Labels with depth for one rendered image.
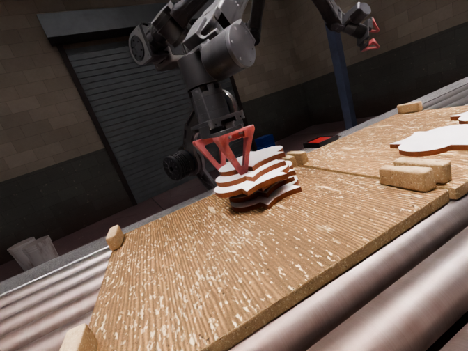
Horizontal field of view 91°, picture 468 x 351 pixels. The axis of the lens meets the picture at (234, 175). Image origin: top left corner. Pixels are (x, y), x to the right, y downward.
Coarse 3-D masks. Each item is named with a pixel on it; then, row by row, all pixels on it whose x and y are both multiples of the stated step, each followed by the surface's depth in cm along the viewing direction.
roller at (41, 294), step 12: (456, 96) 73; (432, 108) 69; (96, 264) 42; (72, 276) 40; (84, 276) 40; (48, 288) 39; (60, 288) 39; (24, 300) 38; (36, 300) 38; (0, 312) 37; (12, 312) 37
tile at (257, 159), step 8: (256, 152) 48; (264, 152) 45; (272, 152) 43; (280, 152) 41; (240, 160) 45; (256, 160) 41; (264, 160) 40; (272, 160) 41; (224, 168) 43; (232, 168) 41; (248, 168) 39; (256, 168) 39
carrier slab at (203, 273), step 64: (320, 192) 36; (384, 192) 30; (448, 192) 26; (128, 256) 37; (192, 256) 30; (256, 256) 26; (320, 256) 23; (128, 320) 23; (192, 320) 20; (256, 320) 19
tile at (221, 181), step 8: (280, 160) 39; (264, 168) 38; (272, 168) 39; (224, 176) 41; (232, 176) 40; (240, 176) 38; (248, 176) 37; (256, 176) 37; (224, 184) 38; (232, 184) 38
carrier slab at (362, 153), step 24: (384, 120) 66; (408, 120) 58; (432, 120) 52; (456, 120) 47; (336, 144) 59; (360, 144) 52; (384, 144) 47; (312, 168) 49; (336, 168) 43; (360, 168) 40; (456, 168) 30; (456, 192) 26
